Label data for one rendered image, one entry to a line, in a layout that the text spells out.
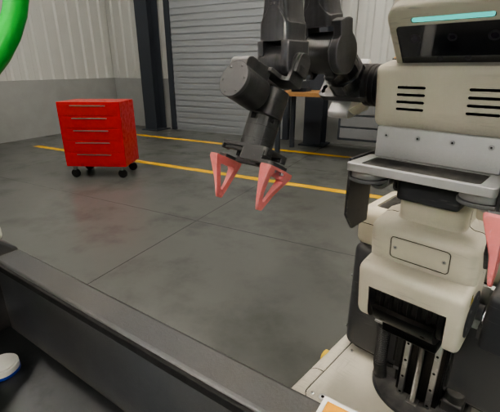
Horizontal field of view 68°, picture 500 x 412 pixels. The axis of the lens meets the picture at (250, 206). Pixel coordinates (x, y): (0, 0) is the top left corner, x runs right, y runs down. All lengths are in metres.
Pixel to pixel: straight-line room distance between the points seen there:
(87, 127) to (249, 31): 3.59
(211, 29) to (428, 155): 6.80
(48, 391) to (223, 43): 6.92
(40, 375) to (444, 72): 0.78
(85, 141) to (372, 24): 4.40
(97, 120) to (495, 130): 4.09
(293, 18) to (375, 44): 5.69
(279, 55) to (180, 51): 7.16
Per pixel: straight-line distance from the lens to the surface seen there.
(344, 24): 0.75
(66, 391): 0.56
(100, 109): 4.45
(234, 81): 0.59
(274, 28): 0.66
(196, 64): 7.58
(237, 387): 0.36
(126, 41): 8.87
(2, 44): 0.29
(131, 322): 0.44
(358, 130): 5.09
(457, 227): 0.84
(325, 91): 0.89
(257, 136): 0.62
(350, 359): 1.40
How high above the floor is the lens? 1.21
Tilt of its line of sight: 21 degrees down
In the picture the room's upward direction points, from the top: straight up
